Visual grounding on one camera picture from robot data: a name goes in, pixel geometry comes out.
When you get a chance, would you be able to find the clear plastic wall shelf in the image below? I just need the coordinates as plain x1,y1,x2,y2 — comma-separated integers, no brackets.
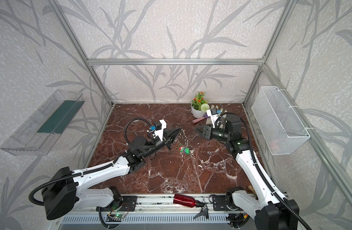
0,90,85,156

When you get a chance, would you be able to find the red spray bottle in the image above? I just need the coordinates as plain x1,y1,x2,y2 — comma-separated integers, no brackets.
173,194,205,208

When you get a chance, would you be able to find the green garden trowel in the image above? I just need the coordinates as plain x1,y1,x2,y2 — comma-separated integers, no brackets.
248,185,257,195

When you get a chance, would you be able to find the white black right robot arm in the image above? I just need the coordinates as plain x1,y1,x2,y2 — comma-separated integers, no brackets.
195,112,299,230

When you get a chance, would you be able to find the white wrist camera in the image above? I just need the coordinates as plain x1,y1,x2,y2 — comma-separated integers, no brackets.
150,119,167,141
206,108,221,128

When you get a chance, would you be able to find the white flower pot with plant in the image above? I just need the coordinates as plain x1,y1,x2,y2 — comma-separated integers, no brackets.
191,92,210,118

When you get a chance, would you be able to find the beige grey garden glove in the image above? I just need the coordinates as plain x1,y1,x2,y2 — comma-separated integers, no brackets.
206,104,227,125

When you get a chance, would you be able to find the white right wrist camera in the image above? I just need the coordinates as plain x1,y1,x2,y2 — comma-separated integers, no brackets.
206,108,221,128

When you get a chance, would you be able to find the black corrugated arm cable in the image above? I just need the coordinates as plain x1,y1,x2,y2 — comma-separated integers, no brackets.
216,112,312,230
28,117,152,207

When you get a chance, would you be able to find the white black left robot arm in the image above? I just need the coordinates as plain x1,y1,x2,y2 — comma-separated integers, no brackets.
42,128,181,220

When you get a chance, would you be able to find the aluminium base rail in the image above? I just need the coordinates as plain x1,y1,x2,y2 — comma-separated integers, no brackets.
59,193,295,223

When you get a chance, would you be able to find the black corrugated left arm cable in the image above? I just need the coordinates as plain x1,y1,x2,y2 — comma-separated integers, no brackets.
28,117,152,207

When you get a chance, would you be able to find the white wire mesh basket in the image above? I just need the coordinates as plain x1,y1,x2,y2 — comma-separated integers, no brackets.
252,86,310,155

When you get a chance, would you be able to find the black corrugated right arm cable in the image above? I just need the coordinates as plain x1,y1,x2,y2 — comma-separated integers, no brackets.
216,112,312,230

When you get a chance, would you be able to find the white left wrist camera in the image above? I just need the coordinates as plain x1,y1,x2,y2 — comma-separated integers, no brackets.
150,119,167,141

